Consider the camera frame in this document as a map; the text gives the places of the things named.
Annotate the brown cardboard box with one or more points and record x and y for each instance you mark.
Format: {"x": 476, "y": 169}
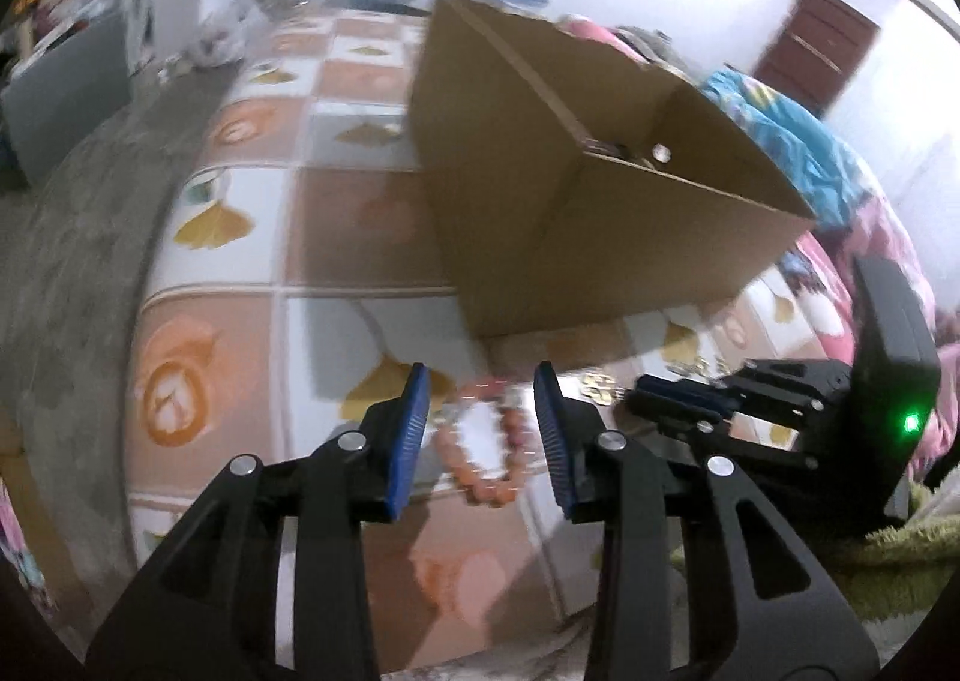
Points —
{"x": 510, "y": 201}

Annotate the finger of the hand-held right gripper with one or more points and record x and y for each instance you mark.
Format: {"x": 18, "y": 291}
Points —
{"x": 772, "y": 452}
{"x": 675, "y": 388}

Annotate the grey storage box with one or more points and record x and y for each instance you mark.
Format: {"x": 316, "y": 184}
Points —
{"x": 60, "y": 96}

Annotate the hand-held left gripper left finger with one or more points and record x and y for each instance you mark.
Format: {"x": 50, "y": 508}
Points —
{"x": 409, "y": 441}

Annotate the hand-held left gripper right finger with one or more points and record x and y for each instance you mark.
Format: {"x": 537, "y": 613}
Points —
{"x": 551, "y": 441}

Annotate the brown door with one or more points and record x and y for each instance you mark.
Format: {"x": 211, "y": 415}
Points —
{"x": 817, "y": 47}

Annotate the gold rectangular charm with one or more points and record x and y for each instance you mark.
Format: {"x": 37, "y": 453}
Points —
{"x": 596, "y": 388}

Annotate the blue blanket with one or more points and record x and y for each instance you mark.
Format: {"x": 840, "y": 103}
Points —
{"x": 795, "y": 141}

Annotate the pink floral blanket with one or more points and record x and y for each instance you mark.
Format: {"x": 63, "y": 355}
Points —
{"x": 877, "y": 238}

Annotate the white plastic bag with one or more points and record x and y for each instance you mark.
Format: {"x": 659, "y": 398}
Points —
{"x": 221, "y": 36}

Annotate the grey patterned pillow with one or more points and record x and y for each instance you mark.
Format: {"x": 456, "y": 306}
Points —
{"x": 656, "y": 51}

